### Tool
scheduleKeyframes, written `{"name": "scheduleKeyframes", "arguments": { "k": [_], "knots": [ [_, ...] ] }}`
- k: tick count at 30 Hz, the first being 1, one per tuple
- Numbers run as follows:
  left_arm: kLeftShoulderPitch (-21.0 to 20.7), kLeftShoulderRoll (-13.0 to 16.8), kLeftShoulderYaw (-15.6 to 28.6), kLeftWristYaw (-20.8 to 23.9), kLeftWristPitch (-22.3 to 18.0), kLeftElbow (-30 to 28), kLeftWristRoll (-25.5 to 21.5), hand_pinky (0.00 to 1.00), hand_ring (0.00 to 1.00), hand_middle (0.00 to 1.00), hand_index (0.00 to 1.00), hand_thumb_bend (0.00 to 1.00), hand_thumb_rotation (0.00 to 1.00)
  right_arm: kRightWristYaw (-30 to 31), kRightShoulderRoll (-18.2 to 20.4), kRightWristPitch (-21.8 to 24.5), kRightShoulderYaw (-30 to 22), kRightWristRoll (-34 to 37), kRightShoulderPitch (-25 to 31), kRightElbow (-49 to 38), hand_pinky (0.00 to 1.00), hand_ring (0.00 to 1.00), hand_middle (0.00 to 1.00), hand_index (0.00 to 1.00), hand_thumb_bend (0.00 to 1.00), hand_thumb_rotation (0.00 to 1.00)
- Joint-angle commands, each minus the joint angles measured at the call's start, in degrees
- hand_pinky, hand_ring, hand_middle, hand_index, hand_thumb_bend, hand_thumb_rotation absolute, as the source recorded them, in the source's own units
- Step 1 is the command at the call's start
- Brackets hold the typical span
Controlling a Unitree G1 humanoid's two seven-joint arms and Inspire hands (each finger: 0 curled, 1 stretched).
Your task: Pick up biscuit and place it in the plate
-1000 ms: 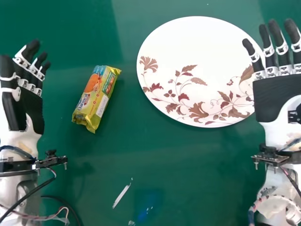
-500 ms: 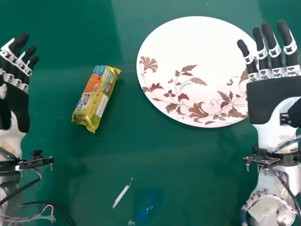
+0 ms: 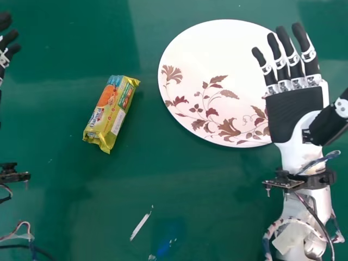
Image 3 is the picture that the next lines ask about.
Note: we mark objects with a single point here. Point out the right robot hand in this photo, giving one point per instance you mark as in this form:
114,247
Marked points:
295,114

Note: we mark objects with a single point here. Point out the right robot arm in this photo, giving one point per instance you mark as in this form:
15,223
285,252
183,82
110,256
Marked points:
320,206

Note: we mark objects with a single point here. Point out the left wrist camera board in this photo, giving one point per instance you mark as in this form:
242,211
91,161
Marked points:
12,175

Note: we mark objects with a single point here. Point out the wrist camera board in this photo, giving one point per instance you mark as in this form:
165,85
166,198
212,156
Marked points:
282,183
12,175

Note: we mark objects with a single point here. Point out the plate with brown leaf pattern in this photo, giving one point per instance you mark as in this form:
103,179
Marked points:
212,59

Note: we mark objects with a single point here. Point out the white tape strip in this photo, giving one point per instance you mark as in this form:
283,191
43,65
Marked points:
140,224

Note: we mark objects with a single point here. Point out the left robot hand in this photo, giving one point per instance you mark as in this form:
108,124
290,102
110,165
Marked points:
9,36

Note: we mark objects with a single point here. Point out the yellow-green biscuit packet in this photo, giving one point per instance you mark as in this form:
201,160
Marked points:
111,114

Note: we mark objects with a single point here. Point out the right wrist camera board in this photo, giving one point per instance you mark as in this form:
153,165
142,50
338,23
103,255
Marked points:
282,183

